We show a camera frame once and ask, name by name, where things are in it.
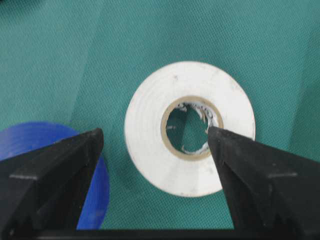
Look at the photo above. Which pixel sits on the white tape roll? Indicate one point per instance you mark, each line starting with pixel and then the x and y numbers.
pixel 167 124

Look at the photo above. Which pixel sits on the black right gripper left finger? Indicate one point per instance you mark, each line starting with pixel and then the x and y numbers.
pixel 42 192

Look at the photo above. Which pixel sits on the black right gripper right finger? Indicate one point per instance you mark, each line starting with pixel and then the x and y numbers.
pixel 271 193

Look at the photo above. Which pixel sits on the blue tape roll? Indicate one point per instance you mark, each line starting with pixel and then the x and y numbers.
pixel 29 136

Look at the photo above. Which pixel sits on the green table cloth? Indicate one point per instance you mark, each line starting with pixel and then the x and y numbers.
pixel 78 63

